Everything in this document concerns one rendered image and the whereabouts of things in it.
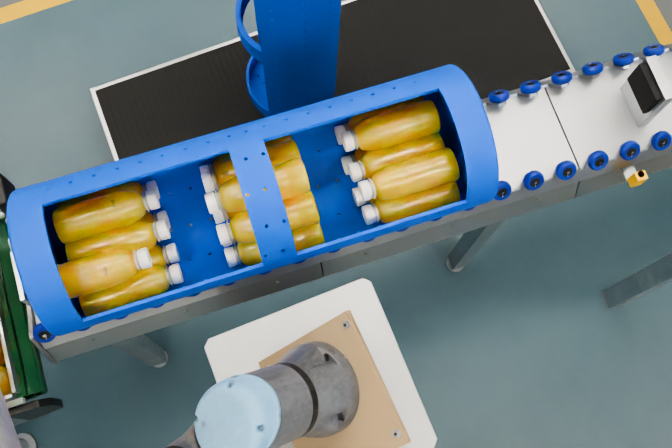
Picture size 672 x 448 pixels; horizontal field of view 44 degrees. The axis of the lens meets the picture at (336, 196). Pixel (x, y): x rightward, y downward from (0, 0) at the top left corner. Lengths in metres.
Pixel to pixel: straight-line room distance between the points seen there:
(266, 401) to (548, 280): 1.73
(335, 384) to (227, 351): 0.28
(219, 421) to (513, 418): 1.62
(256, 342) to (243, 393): 0.32
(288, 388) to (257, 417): 0.08
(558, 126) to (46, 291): 1.12
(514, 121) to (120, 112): 1.36
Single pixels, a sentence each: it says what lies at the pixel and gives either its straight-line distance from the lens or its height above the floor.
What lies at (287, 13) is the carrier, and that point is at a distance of 2.05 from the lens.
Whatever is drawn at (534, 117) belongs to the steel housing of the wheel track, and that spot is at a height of 0.93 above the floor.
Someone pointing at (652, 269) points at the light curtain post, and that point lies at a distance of 2.47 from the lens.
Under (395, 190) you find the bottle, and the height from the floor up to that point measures 1.12.
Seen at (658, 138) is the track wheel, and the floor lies 0.98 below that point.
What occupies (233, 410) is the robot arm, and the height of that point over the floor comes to 1.45.
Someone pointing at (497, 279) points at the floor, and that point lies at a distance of 2.77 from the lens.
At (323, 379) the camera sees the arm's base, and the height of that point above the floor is 1.35.
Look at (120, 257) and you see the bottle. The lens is 1.60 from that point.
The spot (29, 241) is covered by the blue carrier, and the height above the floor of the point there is 1.23.
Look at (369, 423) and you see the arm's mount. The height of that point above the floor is 1.30.
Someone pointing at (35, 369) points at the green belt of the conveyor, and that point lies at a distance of 1.86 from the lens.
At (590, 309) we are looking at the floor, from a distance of 2.83.
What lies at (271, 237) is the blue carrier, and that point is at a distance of 1.51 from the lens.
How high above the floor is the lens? 2.65
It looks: 73 degrees down
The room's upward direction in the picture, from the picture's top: 6 degrees clockwise
